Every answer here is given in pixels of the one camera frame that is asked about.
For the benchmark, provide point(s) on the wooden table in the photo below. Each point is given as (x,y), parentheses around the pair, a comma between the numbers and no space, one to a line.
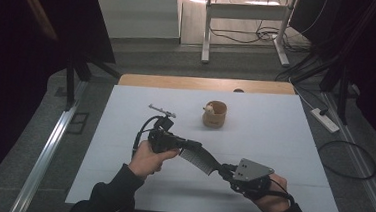
(177,82)

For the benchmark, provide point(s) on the person's right hand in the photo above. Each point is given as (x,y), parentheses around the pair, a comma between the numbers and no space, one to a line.
(274,199)

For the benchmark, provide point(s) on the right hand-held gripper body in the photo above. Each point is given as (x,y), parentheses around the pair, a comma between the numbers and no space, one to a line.
(251,177)

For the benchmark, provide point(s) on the black tripod stand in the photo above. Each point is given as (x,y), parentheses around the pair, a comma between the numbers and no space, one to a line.
(78,68)
(342,73)

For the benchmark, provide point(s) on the white metal stand frame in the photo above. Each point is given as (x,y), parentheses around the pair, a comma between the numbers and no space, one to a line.
(246,11)

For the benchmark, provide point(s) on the person's left hand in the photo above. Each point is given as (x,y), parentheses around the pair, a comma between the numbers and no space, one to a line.
(145,161)

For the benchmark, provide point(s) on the aluminium floor rail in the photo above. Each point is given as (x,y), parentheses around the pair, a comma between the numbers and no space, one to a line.
(51,143)
(359,154)

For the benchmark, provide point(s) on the small pale toy figure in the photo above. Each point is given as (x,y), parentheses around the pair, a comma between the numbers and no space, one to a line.
(210,108)

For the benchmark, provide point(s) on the white board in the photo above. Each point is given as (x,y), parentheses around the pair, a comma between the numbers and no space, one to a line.
(257,137)

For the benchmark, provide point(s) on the black plug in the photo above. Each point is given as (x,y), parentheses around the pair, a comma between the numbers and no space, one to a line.
(323,111)

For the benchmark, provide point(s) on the round wooden cup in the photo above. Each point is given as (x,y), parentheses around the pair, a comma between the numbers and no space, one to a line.
(215,119)

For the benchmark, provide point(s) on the white power strip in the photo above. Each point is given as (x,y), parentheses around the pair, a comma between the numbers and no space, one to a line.
(325,121)

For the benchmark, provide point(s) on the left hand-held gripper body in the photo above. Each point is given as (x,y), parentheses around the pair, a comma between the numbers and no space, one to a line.
(160,140)

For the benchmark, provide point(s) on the dark floor socket cover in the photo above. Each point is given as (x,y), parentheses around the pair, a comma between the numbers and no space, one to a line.
(78,122)

